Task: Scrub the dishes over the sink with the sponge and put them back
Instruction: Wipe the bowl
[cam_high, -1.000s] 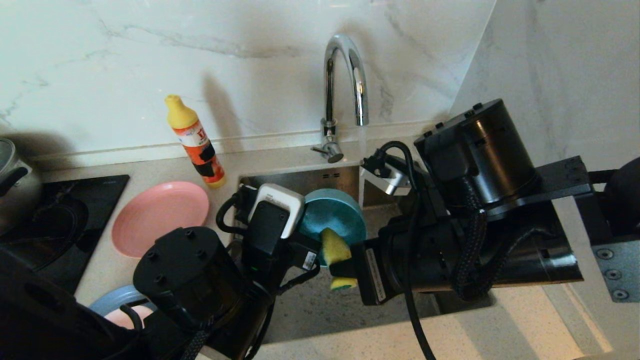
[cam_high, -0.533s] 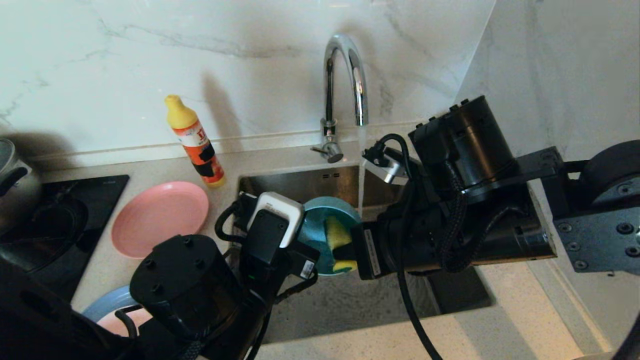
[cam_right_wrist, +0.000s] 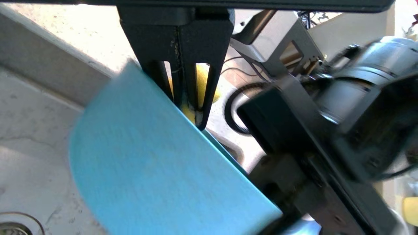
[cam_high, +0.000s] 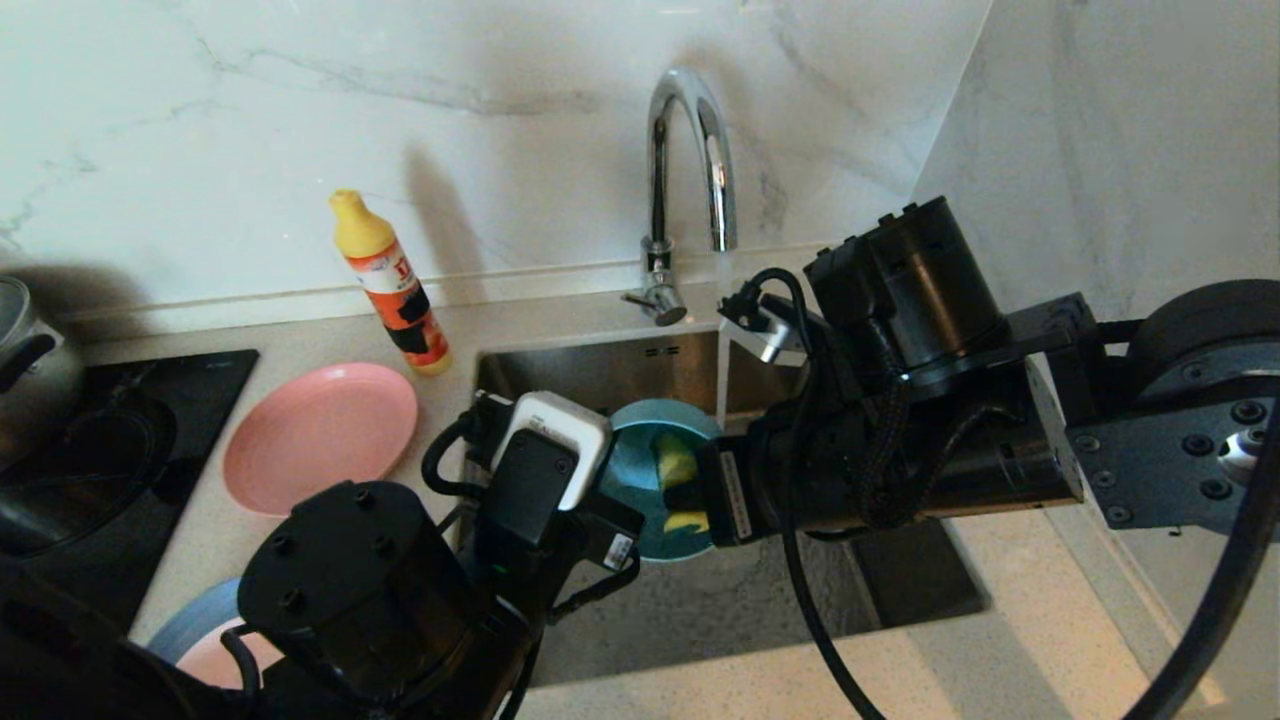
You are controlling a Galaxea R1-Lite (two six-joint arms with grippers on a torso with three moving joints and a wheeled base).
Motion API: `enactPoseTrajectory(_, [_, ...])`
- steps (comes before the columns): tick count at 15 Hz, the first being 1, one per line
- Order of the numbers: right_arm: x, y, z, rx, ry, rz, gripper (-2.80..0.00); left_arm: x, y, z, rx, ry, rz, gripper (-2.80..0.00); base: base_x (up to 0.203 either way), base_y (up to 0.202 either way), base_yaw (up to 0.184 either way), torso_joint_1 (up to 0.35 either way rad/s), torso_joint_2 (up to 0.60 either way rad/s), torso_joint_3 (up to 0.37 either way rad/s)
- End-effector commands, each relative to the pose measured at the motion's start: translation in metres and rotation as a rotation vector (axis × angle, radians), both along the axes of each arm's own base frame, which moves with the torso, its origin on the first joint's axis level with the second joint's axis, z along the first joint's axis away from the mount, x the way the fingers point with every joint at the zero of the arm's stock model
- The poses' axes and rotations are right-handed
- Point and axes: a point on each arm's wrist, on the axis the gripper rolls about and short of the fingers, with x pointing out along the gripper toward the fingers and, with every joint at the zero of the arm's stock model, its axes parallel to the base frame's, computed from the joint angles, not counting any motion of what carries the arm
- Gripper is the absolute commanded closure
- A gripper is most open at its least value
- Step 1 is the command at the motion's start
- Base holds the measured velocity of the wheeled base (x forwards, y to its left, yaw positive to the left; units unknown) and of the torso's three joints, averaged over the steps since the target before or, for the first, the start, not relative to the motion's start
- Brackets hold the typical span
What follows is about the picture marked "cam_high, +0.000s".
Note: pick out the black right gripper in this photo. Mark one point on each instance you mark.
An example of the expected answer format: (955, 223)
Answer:
(770, 480)

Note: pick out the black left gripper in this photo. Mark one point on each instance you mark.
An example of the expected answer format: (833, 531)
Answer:
(530, 500)

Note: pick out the teal bowl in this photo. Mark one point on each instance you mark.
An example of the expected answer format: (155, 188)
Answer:
(630, 470)

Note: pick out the chrome gooseneck faucet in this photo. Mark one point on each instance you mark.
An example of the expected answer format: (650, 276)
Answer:
(657, 200)

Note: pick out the yellow-capped orange dish soap bottle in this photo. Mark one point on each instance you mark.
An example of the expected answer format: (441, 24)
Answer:
(390, 285)

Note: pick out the pink bowl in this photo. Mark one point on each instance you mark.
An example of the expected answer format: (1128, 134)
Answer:
(215, 662)

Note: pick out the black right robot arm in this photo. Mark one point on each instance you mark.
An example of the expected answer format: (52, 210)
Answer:
(940, 290)

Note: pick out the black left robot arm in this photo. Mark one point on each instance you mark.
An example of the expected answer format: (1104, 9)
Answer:
(360, 580)

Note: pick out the stainless steel sink basin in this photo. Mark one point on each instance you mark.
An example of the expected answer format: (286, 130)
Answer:
(700, 610)

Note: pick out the large pink plate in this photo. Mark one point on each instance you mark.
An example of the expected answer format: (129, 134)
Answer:
(320, 440)

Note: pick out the large blue-grey plate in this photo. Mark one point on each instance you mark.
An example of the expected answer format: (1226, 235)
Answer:
(200, 612)

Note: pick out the black glass induction cooktop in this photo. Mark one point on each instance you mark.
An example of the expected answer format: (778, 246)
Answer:
(205, 385)

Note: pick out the black frying pan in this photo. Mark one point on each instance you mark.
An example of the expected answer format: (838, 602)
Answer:
(90, 470)

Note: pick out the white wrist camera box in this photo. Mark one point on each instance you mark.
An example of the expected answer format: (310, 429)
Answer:
(775, 335)
(580, 440)

